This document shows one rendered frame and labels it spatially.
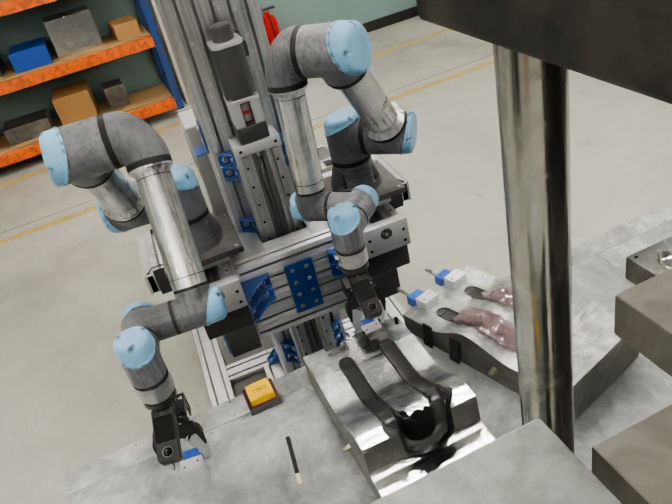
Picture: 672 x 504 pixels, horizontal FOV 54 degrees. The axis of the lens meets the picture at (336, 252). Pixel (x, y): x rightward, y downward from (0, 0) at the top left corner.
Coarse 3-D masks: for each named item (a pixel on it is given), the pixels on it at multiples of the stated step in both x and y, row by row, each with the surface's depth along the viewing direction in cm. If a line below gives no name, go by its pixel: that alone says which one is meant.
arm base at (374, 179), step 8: (360, 160) 189; (368, 160) 191; (336, 168) 192; (344, 168) 190; (352, 168) 189; (360, 168) 190; (368, 168) 191; (376, 168) 194; (336, 176) 193; (344, 176) 191; (352, 176) 190; (360, 176) 190; (368, 176) 191; (376, 176) 195; (336, 184) 194; (344, 184) 193; (352, 184) 191; (360, 184) 191; (368, 184) 191; (376, 184) 193
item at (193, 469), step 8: (192, 448) 152; (184, 456) 150; (192, 456) 150; (200, 456) 148; (184, 464) 147; (192, 464) 146; (200, 464) 146; (184, 472) 145; (192, 472) 145; (200, 472) 146; (208, 472) 150; (184, 480) 146; (192, 480) 147; (200, 480) 147; (208, 480) 148
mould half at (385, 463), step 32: (320, 352) 163; (352, 352) 160; (416, 352) 156; (320, 384) 154; (384, 384) 150; (448, 384) 140; (352, 416) 142; (352, 448) 141; (384, 448) 132; (448, 448) 135; (384, 480) 132
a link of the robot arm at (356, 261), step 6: (360, 252) 166; (366, 252) 161; (336, 258) 161; (342, 258) 160; (348, 258) 159; (354, 258) 159; (360, 258) 159; (366, 258) 161; (342, 264) 161; (348, 264) 160; (354, 264) 160; (360, 264) 160
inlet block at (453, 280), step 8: (432, 272) 185; (440, 272) 182; (448, 272) 182; (456, 272) 179; (464, 272) 178; (440, 280) 181; (448, 280) 177; (456, 280) 176; (464, 280) 178; (456, 288) 177
